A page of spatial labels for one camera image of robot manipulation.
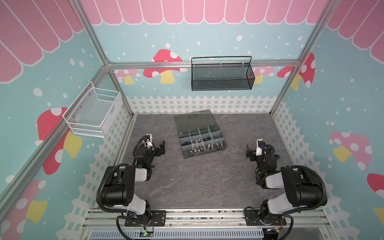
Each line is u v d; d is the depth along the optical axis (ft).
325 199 1.44
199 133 3.37
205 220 2.45
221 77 3.09
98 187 1.45
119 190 1.64
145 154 2.30
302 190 1.47
